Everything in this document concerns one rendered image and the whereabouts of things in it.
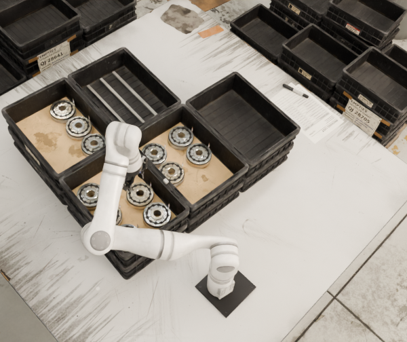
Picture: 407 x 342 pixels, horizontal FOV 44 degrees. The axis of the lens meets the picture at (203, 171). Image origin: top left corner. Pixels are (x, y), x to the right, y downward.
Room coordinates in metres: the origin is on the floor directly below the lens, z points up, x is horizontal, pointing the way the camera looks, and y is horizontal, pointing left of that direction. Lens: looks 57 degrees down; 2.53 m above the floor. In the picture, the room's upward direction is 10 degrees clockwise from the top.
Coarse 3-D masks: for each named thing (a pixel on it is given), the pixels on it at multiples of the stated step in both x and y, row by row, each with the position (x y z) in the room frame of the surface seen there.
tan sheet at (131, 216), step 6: (90, 180) 0.97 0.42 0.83; (96, 180) 0.97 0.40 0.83; (138, 180) 1.00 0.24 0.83; (78, 186) 0.93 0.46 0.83; (120, 198) 0.91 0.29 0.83; (156, 198) 0.94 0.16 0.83; (120, 204) 0.89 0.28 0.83; (126, 204) 0.89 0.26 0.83; (90, 210) 0.84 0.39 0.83; (126, 210) 0.87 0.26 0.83; (132, 210) 0.87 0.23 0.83; (138, 210) 0.88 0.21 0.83; (126, 216) 0.84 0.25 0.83; (132, 216) 0.85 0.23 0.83; (138, 216) 0.85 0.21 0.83; (156, 216) 0.86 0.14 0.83; (174, 216) 0.88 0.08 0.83; (126, 222) 0.82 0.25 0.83; (132, 222) 0.82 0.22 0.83; (138, 222) 0.83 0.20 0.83; (144, 228) 0.81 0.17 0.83
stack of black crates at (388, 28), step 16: (336, 0) 2.68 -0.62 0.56; (352, 0) 2.80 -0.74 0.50; (368, 0) 2.77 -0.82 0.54; (384, 0) 2.72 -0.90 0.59; (336, 16) 2.57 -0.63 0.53; (352, 16) 2.51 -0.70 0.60; (368, 16) 2.67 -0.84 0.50; (384, 16) 2.69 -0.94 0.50; (400, 16) 2.58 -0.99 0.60; (336, 32) 2.55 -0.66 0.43; (352, 32) 2.50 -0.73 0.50; (368, 32) 2.46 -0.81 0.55; (384, 32) 2.42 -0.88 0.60; (352, 48) 2.47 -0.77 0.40; (384, 48) 2.54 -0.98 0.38
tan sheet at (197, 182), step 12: (168, 132) 1.26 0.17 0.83; (168, 144) 1.20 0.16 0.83; (168, 156) 1.14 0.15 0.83; (180, 156) 1.15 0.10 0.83; (192, 168) 1.10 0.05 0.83; (204, 168) 1.12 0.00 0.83; (216, 168) 1.13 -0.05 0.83; (192, 180) 1.05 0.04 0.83; (204, 180) 1.06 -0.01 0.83; (216, 180) 1.07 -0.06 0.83; (180, 192) 0.99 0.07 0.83; (192, 192) 1.00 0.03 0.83; (204, 192) 1.01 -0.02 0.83
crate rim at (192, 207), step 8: (184, 104) 1.34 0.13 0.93; (168, 112) 1.29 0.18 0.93; (192, 112) 1.31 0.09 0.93; (160, 120) 1.24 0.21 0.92; (200, 120) 1.27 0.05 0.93; (144, 128) 1.18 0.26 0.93; (208, 128) 1.24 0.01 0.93; (216, 136) 1.22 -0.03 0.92; (224, 144) 1.18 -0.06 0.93; (232, 152) 1.15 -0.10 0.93; (240, 160) 1.12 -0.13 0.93; (232, 176) 1.04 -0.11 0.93; (168, 184) 0.95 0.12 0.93; (224, 184) 1.00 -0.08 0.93; (176, 192) 0.93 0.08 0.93; (216, 192) 0.96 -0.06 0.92; (184, 200) 0.90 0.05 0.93; (200, 200) 0.91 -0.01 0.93; (192, 208) 0.88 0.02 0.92
